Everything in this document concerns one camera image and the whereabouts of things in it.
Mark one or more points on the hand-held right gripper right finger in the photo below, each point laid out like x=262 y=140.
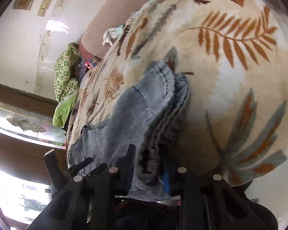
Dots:
x=166 y=181

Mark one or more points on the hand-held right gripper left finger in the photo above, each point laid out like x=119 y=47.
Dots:
x=128 y=163

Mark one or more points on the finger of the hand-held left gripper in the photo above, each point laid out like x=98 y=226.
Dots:
x=80 y=166
x=98 y=169

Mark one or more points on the grey-blue denim pants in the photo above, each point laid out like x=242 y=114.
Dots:
x=134 y=115

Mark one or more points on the dark cloth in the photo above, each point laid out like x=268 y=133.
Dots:
x=146 y=213

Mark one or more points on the wooden door with glass panes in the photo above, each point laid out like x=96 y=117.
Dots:
x=19 y=153

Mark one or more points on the green patterned quilt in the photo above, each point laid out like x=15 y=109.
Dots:
x=62 y=76

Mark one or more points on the colourful plastic packet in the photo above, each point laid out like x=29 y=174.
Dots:
x=90 y=63

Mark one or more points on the cream leaf print blanket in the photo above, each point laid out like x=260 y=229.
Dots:
x=218 y=88

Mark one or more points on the white cloth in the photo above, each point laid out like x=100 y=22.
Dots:
x=109 y=34

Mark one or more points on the pink headboard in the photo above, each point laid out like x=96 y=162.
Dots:
x=103 y=16

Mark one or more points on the beige wall switch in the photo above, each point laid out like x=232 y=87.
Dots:
x=44 y=7

